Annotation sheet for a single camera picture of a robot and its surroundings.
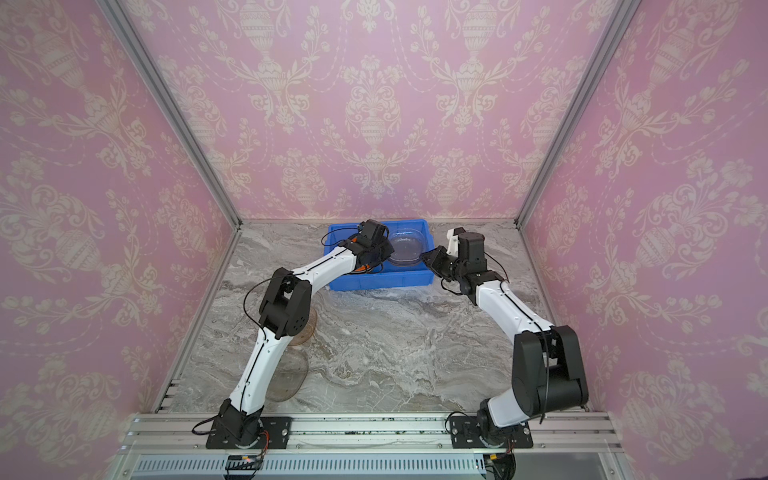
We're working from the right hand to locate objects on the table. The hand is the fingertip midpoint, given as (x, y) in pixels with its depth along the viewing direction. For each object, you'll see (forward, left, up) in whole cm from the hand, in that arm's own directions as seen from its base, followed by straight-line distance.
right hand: (422, 254), depth 87 cm
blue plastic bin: (+9, +25, +1) cm, 27 cm away
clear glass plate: (+17, +2, -15) cm, 23 cm away
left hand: (+12, +8, -12) cm, 19 cm away
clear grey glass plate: (-27, +39, -18) cm, 51 cm away
